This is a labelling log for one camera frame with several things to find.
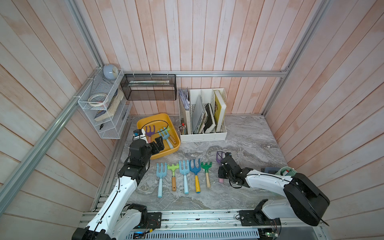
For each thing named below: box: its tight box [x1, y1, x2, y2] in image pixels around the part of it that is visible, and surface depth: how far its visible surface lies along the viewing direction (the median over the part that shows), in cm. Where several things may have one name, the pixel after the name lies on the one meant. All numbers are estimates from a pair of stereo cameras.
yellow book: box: [213, 89, 227, 133], surface depth 96 cm
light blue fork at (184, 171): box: [179, 160, 190, 194], surface depth 92 cm
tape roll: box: [88, 93, 108, 107], surface depth 72 cm
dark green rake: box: [200, 161, 213, 189], surface depth 92 cm
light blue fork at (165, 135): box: [158, 127, 174, 150], surface depth 109 cm
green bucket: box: [275, 166, 298, 177], surface depth 78 cm
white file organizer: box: [178, 87, 228, 143], surface depth 103 cm
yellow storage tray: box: [137, 113, 181, 160], surface depth 109 cm
